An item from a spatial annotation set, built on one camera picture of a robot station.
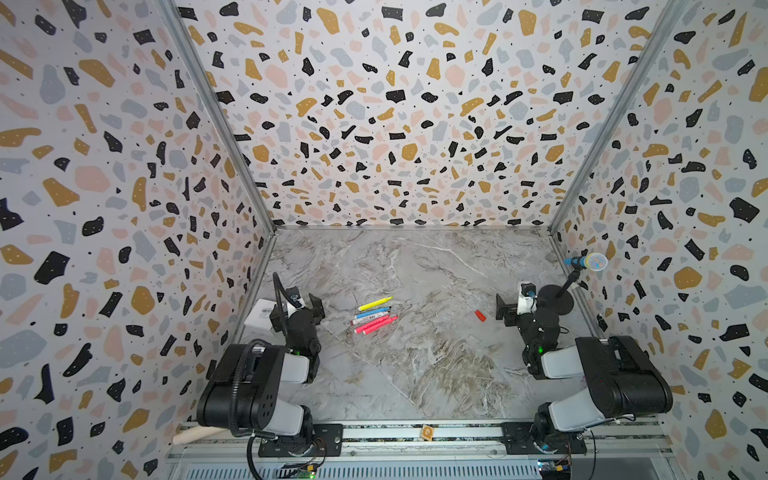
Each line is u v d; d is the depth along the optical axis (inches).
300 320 27.2
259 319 35.5
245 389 17.1
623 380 18.0
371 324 37.3
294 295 29.6
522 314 32.1
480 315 38.0
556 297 39.6
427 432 29.4
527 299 31.0
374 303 39.4
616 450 29.8
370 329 36.6
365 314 38.0
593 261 30.8
